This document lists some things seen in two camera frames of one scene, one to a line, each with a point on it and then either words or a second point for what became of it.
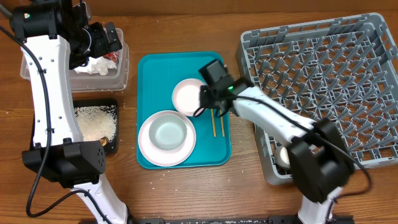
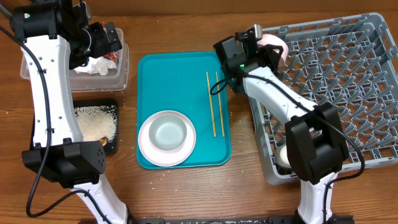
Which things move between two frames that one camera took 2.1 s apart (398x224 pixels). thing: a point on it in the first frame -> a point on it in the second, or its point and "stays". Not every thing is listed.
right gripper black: [208, 98] -> [273, 56]
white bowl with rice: [185, 96] -> [275, 39]
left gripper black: [103, 46] stays
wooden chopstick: [212, 120] stays
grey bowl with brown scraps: [167, 132] stays
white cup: [282, 157] stays
